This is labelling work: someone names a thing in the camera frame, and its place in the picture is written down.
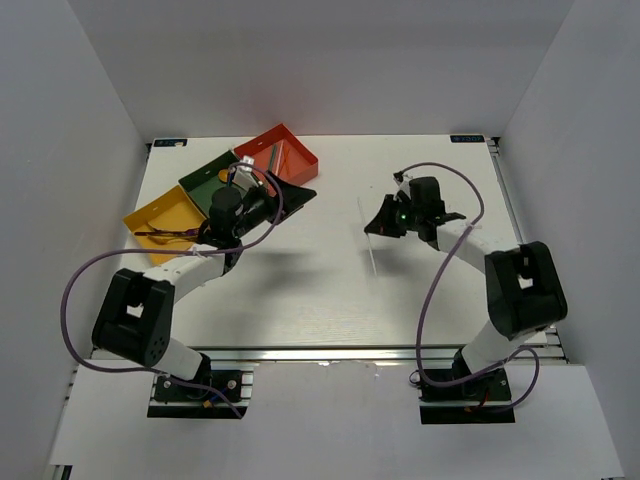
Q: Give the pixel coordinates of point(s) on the purple fork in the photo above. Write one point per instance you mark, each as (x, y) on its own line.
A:
(168, 233)

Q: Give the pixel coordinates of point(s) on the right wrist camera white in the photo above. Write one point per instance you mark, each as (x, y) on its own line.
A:
(402, 180)

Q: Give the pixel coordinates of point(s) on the gold fork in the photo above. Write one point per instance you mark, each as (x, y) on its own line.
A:
(164, 241)

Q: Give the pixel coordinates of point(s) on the clear white chopstick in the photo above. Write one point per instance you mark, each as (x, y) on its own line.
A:
(368, 242)

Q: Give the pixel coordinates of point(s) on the green square container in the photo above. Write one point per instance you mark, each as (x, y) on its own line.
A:
(202, 183)

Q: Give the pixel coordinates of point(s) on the red square container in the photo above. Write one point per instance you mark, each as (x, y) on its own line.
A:
(260, 149)

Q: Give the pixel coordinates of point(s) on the blue table label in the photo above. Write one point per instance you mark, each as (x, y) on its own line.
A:
(467, 138)
(170, 142)

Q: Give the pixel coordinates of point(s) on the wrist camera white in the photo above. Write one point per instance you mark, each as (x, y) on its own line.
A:
(245, 172)
(402, 180)

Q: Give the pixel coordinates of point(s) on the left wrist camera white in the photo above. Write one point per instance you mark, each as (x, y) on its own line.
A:
(245, 172)

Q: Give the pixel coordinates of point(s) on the aluminium table frame rail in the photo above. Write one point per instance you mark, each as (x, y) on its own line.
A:
(510, 200)

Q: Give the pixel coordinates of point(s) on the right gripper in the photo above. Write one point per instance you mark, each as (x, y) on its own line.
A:
(382, 223)

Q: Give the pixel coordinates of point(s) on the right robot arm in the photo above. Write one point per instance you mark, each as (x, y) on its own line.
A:
(488, 351)

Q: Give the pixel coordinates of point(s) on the left blue table label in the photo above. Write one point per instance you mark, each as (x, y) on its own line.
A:
(170, 142)

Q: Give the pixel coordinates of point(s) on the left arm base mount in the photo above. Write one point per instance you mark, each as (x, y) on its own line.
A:
(224, 393)

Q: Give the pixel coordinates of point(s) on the orange chopstick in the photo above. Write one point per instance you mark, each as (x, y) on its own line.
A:
(286, 157)
(292, 162)

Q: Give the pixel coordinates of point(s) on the yellow square container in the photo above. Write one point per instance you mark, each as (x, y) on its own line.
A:
(171, 211)

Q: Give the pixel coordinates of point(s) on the right blue table label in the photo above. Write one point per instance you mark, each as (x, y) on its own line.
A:
(467, 138)

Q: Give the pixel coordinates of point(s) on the green chopstick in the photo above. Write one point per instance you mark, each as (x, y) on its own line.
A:
(273, 156)

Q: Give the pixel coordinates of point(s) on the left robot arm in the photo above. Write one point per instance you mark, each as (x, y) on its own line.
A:
(135, 319)

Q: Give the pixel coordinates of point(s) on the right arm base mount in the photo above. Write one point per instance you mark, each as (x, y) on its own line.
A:
(483, 401)

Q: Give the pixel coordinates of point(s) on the orange gold spoon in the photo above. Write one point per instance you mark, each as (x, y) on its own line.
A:
(226, 175)

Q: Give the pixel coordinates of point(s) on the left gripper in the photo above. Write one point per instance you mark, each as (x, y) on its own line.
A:
(295, 198)

